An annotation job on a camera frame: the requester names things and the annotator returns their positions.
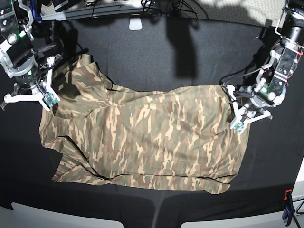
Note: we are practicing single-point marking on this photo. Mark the aluminium frame rail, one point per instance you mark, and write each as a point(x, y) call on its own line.
point(88, 12)

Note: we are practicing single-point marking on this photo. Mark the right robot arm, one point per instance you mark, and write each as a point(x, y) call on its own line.
point(16, 39)

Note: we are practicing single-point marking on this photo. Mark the black table cloth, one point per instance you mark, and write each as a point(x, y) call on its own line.
point(163, 55)

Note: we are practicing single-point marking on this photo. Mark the blue bar clamp top left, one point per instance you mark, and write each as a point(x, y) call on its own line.
point(35, 6)

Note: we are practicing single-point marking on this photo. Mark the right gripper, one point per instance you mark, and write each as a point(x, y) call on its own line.
point(33, 83)

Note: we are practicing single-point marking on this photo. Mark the camouflage t-shirt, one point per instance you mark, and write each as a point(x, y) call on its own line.
point(109, 134)

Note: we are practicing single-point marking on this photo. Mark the orange black clamp bottom right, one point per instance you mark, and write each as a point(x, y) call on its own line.
point(289, 210)

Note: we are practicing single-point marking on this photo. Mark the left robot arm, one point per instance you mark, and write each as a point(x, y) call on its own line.
point(269, 88)

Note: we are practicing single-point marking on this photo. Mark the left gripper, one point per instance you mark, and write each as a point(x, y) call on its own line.
point(244, 114)

